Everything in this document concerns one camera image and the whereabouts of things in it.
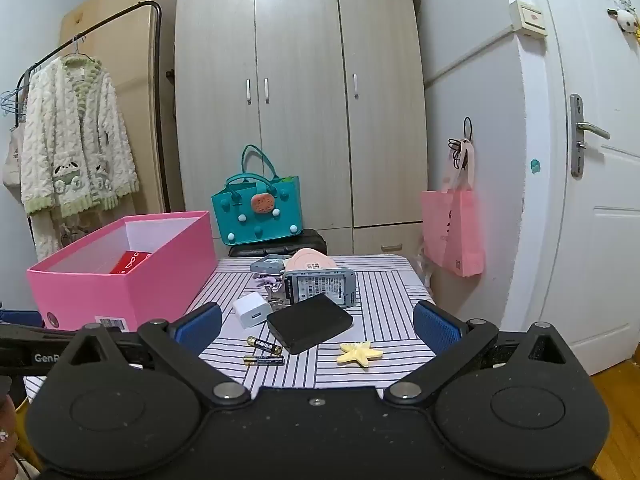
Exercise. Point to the white fluffy robe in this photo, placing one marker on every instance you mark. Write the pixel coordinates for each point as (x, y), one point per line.
(75, 125)

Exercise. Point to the beige three-door wardrobe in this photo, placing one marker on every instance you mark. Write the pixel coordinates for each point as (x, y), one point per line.
(300, 110)

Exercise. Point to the grey portable router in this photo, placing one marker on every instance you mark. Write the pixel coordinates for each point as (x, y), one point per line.
(320, 287)

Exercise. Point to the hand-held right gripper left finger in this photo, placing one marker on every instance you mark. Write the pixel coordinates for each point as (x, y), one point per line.
(200, 327)

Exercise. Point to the pink storage box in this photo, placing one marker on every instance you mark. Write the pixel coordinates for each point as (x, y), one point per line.
(150, 280)

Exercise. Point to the pink paper shopping bag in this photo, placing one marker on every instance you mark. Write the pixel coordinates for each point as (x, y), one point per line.
(452, 230)

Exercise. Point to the black suitcase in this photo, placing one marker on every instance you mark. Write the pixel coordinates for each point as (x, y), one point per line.
(310, 245)

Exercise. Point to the small plush toy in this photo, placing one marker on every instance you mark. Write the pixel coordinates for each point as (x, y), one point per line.
(625, 22)

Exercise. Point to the clear plastic bag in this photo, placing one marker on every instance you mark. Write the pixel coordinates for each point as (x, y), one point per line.
(425, 270)

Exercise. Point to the black clothes rack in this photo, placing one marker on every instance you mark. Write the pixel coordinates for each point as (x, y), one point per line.
(159, 85)

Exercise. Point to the yellow starfish ornament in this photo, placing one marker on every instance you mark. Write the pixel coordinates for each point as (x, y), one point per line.
(357, 354)

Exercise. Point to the small black gold battery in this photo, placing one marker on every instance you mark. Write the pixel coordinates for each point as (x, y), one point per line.
(264, 345)
(264, 360)

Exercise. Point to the wall light switch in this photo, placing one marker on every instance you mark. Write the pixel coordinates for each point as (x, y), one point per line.
(530, 17)

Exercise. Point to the teal felt handbag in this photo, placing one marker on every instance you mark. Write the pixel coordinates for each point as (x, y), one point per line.
(260, 220)

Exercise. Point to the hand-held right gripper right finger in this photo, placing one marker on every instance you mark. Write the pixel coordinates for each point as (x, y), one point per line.
(435, 327)

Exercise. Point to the white door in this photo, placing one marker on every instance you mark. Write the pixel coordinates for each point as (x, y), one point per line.
(600, 260)

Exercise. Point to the beige tote bag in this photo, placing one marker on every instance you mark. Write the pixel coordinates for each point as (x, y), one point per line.
(12, 160)

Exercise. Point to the red printed paper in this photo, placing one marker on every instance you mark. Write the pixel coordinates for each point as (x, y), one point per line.
(130, 262)

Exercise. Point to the small purple hair clip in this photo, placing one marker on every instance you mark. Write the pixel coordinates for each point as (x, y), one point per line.
(265, 278)

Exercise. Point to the pink round compact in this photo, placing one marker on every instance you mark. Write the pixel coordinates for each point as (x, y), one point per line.
(312, 260)

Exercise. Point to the grey phone body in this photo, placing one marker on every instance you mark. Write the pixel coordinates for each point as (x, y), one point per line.
(267, 264)

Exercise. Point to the light wooden cabinet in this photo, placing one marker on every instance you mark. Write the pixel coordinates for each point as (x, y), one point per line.
(135, 60)

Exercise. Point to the teal wall sticker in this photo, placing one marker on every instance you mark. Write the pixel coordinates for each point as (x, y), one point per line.
(535, 166)

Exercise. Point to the black power bank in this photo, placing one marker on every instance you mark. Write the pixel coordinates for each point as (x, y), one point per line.
(307, 325)

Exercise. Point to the white charger plug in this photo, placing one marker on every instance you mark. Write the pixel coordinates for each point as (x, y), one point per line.
(250, 312)

